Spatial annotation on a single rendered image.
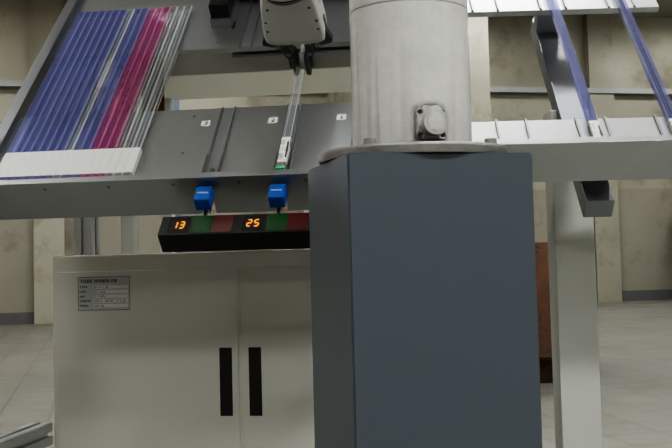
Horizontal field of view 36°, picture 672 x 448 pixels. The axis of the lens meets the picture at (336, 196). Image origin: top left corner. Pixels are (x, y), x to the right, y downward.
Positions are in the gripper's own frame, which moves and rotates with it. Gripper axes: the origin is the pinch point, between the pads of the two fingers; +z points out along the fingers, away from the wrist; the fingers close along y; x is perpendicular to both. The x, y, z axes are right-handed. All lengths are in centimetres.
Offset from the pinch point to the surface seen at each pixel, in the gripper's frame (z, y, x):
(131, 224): 50, 46, -6
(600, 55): 713, -169, -783
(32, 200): -2.4, 38.7, 31.2
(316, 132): -1.7, -4.2, 18.6
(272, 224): -3.7, 0.2, 38.4
